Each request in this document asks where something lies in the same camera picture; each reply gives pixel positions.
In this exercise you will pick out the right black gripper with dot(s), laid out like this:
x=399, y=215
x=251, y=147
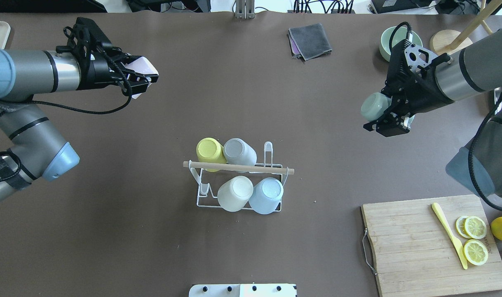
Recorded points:
x=421, y=97

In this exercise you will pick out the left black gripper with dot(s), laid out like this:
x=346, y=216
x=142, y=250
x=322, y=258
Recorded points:
x=93, y=75

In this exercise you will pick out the pink cup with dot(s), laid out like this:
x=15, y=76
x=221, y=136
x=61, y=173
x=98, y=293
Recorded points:
x=140, y=73

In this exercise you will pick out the mint green cup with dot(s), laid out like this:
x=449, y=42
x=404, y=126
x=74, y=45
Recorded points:
x=378, y=103

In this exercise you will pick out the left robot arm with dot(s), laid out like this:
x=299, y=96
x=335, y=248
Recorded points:
x=38, y=148

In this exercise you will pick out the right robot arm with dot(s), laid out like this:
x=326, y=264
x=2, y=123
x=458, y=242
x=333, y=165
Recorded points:
x=469, y=73

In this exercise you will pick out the yellow cup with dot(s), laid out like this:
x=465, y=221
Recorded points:
x=209, y=150

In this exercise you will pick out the grey cup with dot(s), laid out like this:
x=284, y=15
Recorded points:
x=238, y=152

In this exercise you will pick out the light blue cup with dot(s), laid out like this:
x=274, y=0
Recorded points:
x=267, y=195

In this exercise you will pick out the cream white cup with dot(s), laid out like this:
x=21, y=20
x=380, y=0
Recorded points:
x=235, y=193

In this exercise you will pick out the mint green bowl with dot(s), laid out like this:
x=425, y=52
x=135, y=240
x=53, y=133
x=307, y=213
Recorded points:
x=401, y=34

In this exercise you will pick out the yellow plastic knife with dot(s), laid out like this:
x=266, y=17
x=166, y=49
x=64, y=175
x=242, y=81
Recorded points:
x=458, y=246

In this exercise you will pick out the wooden mug tree stand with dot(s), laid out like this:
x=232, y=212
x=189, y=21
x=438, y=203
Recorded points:
x=451, y=41

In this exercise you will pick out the lemon slice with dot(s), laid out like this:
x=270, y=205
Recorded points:
x=459, y=224
x=475, y=252
x=475, y=227

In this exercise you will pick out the grey folded cloth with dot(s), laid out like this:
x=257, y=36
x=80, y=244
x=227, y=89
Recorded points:
x=308, y=42

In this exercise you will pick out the bamboo cutting board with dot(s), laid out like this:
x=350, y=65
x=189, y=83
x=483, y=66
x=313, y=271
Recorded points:
x=412, y=255

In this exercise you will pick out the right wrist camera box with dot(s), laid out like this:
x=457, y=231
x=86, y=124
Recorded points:
x=408, y=60

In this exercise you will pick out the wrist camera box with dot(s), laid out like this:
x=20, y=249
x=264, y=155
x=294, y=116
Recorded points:
x=408, y=60
x=86, y=32

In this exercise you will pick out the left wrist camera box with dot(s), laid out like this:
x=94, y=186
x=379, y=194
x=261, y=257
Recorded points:
x=86, y=32

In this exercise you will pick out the white wire cup holder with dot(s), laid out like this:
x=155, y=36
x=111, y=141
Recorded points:
x=206, y=195

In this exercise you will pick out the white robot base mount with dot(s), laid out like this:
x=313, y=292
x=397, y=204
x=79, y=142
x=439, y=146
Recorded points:
x=244, y=290

